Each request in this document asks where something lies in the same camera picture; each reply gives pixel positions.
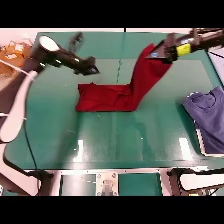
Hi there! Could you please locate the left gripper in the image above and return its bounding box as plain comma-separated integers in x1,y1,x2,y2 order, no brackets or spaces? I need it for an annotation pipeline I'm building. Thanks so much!
73,55,101,76

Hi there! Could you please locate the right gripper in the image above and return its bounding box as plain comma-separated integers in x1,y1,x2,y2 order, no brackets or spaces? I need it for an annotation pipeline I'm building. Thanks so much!
145,32,178,64

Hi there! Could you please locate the red T-shirt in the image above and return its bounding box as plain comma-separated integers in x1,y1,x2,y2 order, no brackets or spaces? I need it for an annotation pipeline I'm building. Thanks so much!
75,43,173,113

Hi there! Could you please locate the orange garment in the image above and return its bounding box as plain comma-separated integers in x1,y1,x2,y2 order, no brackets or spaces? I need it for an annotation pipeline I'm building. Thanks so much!
0,39,34,76

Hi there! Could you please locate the blue T-shirt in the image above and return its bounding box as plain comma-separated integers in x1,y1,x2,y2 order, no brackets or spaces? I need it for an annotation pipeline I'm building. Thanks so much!
182,85,224,154

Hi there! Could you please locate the black cable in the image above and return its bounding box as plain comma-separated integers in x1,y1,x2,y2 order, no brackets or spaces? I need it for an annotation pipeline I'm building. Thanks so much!
21,117,42,174

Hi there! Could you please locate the silver frame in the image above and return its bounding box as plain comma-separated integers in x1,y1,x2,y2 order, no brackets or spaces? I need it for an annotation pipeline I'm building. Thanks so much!
23,167,224,197

